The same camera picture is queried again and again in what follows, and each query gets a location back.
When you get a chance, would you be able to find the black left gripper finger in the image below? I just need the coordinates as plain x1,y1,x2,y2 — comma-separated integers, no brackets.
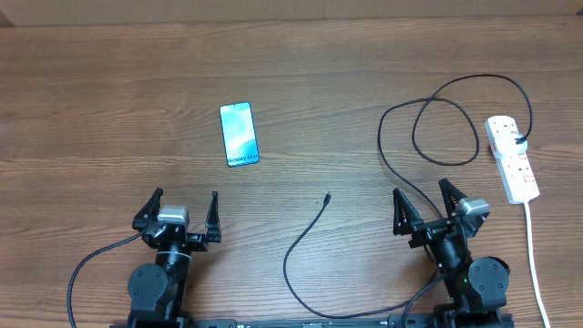
205,190,220,235
134,188,163,223

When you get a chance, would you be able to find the black USB charging cable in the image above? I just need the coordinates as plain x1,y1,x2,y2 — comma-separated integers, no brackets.
282,73,534,320

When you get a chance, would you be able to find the white power strip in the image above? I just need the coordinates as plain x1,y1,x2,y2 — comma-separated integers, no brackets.
485,116,540,204

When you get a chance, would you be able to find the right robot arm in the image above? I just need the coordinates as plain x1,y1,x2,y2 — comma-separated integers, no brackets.
387,179,514,328

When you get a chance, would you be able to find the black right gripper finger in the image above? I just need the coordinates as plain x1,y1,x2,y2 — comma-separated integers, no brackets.
438,179,466,218
393,189,424,231

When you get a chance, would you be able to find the blue Galaxy smartphone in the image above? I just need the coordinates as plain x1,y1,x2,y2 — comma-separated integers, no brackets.
220,102,261,167

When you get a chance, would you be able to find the white USB charger plug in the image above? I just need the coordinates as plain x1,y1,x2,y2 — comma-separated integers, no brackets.
491,134,528,159

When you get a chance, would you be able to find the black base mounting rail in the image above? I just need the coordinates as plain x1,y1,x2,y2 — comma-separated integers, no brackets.
111,314,515,328

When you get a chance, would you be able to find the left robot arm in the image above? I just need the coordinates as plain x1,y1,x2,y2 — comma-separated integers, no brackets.
128,188,221,327

